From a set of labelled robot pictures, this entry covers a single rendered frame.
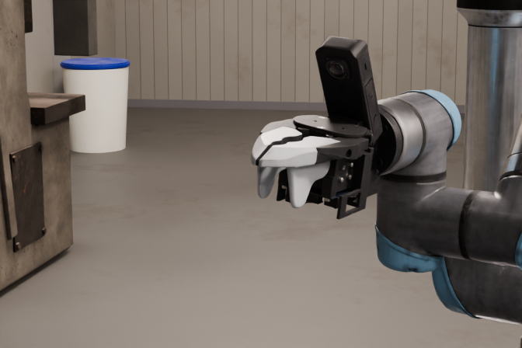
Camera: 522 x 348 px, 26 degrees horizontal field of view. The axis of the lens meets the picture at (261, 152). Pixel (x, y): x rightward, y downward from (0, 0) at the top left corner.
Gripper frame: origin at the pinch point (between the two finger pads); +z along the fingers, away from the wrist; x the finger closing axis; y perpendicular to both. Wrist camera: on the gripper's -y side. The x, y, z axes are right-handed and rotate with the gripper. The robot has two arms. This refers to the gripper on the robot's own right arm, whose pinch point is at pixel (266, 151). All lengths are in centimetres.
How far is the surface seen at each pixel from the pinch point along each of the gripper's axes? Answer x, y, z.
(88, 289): 277, 186, -306
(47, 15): 577, 124, -587
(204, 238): 285, 188, -412
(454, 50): 366, 140, -920
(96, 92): 509, 171, -573
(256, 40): 537, 156, -837
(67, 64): 534, 153, -566
